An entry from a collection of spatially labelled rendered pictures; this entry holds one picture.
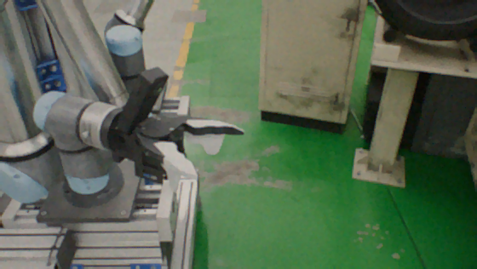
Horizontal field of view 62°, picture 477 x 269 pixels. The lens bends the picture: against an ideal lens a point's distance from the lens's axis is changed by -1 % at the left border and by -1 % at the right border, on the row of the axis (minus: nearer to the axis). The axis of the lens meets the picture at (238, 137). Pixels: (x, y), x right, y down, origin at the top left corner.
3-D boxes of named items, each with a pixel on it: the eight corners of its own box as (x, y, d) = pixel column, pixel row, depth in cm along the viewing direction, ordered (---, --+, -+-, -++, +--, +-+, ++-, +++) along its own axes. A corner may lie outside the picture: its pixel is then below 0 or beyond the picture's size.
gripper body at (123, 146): (191, 164, 68) (132, 146, 72) (191, 117, 64) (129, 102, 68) (165, 187, 61) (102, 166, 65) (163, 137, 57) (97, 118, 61)
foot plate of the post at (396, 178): (355, 150, 237) (357, 144, 235) (403, 158, 230) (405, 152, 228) (352, 178, 216) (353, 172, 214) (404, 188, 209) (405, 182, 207)
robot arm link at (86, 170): (129, 168, 83) (120, 123, 76) (92, 203, 74) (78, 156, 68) (99, 158, 85) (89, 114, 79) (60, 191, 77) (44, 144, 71)
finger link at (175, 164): (198, 206, 55) (173, 172, 62) (198, 168, 52) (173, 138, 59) (177, 212, 54) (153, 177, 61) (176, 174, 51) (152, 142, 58)
